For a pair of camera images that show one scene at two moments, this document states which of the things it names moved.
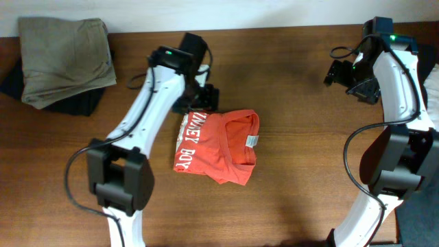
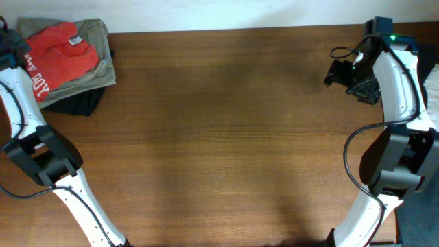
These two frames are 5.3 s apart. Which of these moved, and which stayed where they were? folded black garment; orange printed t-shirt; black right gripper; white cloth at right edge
Moved: orange printed t-shirt
Stayed: white cloth at right edge; black right gripper; folded black garment
